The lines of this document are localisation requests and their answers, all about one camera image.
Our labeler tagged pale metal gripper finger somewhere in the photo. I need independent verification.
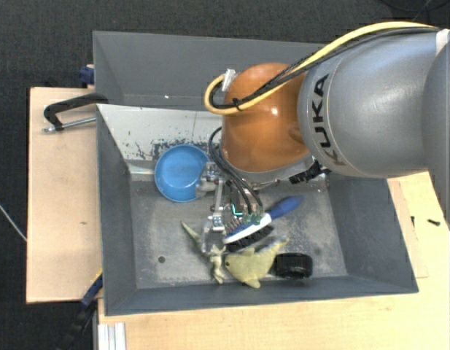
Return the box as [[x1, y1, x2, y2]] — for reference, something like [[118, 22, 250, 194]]
[[201, 215, 218, 254], [211, 215, 227, 249]]

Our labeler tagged yellow-green toy lizard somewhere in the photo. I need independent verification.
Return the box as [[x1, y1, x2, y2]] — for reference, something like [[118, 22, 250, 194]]
[[180, 220, 228, 285]]

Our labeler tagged grey metal bin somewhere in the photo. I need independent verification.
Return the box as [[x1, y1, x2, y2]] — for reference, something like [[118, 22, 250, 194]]
[[92, 30, 419, 316]]

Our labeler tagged yellow-green toy shark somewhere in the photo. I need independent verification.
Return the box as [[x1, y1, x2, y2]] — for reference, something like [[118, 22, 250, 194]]
[[223, 236, 291, 289]]

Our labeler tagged blue and white brush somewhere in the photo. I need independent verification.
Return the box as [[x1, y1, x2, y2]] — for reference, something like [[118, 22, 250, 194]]
[[222, 194, 306, 253]]

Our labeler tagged blue bowl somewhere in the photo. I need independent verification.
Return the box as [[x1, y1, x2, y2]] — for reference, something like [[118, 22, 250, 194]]
[[153, 144, 212, 203]]

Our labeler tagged black toy wheel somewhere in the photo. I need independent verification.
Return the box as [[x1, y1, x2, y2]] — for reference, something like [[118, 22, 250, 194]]
[[274, 253, 314, 280]]

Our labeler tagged black cylinder on white bracket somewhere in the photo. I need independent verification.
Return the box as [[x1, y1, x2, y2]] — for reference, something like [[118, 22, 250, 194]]
[[288, 161, 332, 186]]

